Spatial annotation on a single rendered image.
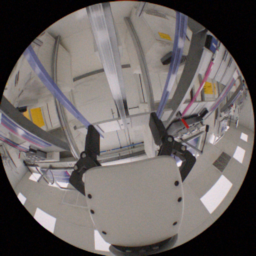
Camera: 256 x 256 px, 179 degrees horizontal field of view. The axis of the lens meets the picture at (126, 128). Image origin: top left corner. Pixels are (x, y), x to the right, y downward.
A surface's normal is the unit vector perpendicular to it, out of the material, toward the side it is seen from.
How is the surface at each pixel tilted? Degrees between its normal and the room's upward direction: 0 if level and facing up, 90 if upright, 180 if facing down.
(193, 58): 90
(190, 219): 180
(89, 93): 90
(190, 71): 90
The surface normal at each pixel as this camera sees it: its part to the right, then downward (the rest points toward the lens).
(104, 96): 0.14, 0.30
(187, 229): -0.19, -0.92
